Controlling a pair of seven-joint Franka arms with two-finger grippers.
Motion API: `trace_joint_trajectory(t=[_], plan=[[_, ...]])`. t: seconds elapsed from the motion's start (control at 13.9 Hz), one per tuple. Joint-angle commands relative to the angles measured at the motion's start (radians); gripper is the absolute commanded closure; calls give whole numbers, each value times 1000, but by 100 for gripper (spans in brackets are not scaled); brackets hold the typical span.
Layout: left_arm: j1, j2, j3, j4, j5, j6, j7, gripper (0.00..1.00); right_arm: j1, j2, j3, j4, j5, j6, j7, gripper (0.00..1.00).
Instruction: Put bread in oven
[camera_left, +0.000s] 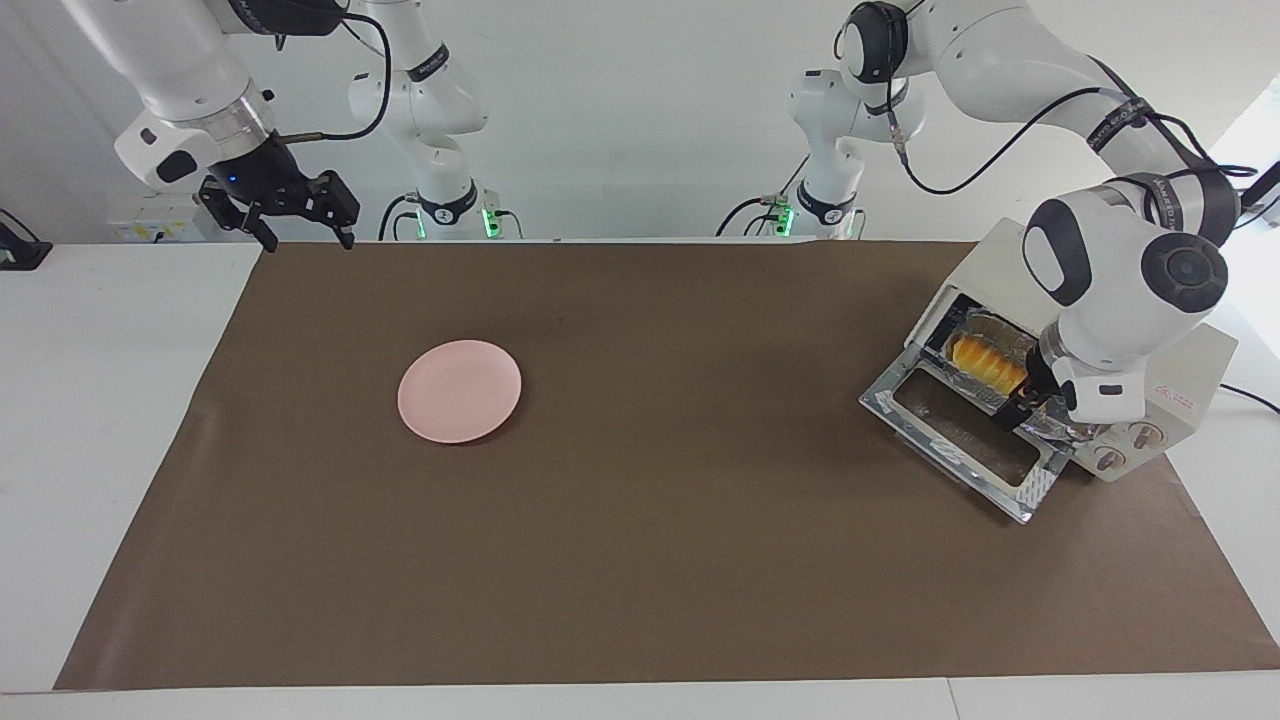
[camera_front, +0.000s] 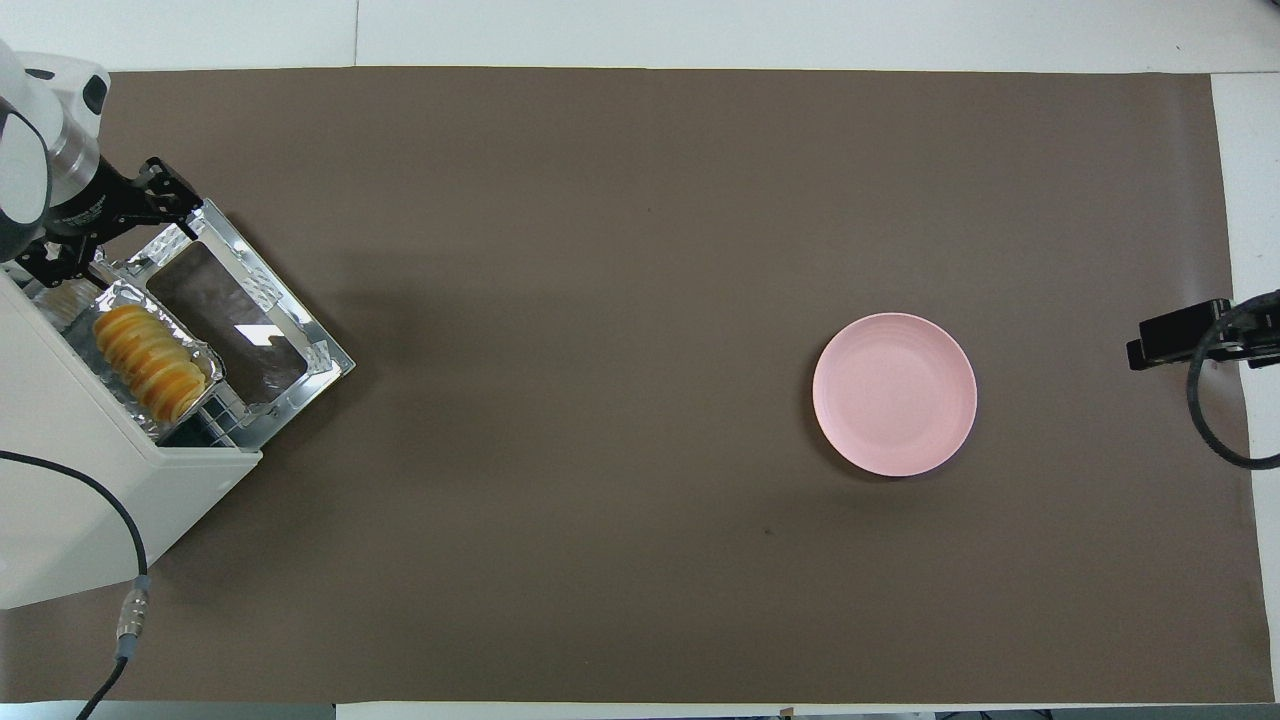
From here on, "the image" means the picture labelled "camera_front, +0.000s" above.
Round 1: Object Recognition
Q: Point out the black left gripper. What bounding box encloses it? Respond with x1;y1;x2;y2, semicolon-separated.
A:
10;156;207;293

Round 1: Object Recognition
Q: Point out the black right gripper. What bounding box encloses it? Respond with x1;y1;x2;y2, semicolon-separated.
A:
1127;290;1280;372

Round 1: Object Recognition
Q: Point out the yellow sliced bread loaf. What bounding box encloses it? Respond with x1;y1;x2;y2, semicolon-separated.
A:
93;304;209;423

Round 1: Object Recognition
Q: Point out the aluminium foil tray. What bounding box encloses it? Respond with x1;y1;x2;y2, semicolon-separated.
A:
20;278;226;446

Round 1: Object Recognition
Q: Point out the glass oven door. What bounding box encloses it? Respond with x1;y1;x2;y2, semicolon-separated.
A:
106;198;357;449

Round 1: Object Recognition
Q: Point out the white toaster oven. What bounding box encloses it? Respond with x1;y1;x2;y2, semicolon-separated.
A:
0;262;263;611

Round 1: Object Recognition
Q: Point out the pink round plate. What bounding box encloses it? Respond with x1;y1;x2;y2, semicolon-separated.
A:
812;313;978;478

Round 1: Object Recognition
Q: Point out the brown paper table mat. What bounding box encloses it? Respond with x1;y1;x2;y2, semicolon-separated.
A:
0;67;1276;705

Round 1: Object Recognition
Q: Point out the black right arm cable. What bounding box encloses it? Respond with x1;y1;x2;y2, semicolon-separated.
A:
1186;298;1280;470

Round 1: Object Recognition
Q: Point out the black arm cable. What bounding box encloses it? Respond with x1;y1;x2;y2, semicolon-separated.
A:
1186;298;1280;470
0;450;153;720

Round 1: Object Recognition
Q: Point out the dark oven wire rack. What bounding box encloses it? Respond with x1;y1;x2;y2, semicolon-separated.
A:
160;395;251;451

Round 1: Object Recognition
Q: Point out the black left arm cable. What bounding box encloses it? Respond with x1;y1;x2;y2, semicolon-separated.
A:
0;450;153;720

